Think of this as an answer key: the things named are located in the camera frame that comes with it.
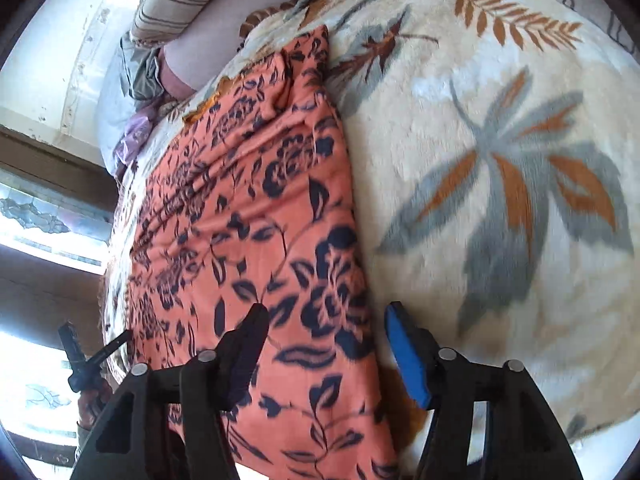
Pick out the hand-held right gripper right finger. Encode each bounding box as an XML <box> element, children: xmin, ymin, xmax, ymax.
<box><xmin>384</xmin><ymin>301</ymin><xmax>583</xmax><ymax>480</ymax></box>

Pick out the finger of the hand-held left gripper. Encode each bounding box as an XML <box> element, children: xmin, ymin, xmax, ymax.
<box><xmin>57</xmin><ymin>322</ymin><xmax>90</xmax><ymax>392</ymax></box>
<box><xmin>88</xmin><ymin>330</ymin><xmax>134</xmax><ymax>367</ymax></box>

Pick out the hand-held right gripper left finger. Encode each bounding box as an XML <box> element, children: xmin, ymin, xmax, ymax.
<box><xmin>70</xmin><ymin>303</ymin><xmax>271</xmax><ymax>480</ymax></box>

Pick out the orange floral garment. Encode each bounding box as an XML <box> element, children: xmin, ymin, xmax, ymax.
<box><xmin>125</xmin><ymin>25</ymin><xmax>401</xmax><ymax>480</ymax></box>

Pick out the wooden framed patterned window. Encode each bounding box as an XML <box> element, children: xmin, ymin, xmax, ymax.
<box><xmin>0</xmin><ymin>125</ymin><xmax>118</xmax><ymax>461</ymax></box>

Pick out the lilac floral cloth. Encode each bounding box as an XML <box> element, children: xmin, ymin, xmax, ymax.
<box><xmin>112</xmin><ymin>107</ymin><xmax>158</xmax><ymax>173</ymax></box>

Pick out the cream leaf-print fleece blanket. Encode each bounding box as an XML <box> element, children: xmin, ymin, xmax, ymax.
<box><xmin>102</xmin><ymin>0</ymin><xmax>640</xmax><ymax>480</ymax></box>

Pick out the light blue cloth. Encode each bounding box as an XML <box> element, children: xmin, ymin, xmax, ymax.
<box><xmin>95</xmin><ymin>42</ymin><xmax>151</xmax><ymax>161</ymax></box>

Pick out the grey satin cloth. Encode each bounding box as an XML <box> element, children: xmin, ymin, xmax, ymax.
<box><xmin>120</xmin><ymin>35</ymin><xmax>171</xmax><ymax>101</ymax></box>

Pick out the pink bed sheet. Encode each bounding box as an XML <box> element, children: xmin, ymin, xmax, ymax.
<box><xmin>162</xmin><ymin>0</ymin><xmax>321</xmax><ymax>98</ymax></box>

